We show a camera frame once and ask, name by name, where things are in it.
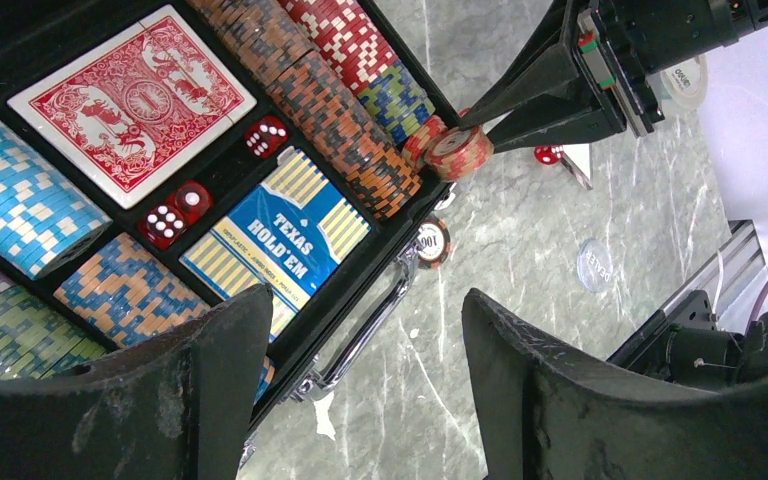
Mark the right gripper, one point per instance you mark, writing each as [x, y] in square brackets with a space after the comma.
[549, 93]

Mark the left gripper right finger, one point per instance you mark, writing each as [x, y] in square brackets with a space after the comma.
[547, 410]

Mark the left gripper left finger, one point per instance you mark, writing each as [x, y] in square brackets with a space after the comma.
[176, 406]

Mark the small red chip stack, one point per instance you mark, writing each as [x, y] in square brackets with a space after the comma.
[458, 153]

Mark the blue Texas Hold'em card deck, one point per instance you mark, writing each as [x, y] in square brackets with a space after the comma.
[291, 232]

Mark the light blue chip stack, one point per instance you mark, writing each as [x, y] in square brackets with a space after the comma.
[45, 220]

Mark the clear tape roll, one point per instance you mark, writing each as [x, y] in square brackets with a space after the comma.
[681, 88]

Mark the blue orange chip stack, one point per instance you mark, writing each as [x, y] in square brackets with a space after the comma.
[128, 295]

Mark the clear dealer button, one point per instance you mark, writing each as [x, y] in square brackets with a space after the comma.
[594, 266]

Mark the green chip stack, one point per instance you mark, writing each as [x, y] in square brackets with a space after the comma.
[37, 341]

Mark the red dice pair in case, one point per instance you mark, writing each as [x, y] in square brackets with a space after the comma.
[166, 222]

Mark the red white chip stack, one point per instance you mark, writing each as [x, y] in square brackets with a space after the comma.
[370, 68]

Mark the brown orange chip stack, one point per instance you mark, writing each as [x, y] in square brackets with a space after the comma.
[269, 44]

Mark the single red die in case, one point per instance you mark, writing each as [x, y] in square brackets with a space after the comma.
[266, 136]

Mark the red playing card deck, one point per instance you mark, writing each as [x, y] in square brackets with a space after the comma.
[135, 109]

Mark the black base frame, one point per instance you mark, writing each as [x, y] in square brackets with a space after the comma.
[712, 333]

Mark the single chip by handle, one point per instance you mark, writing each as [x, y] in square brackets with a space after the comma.
[434, 243]

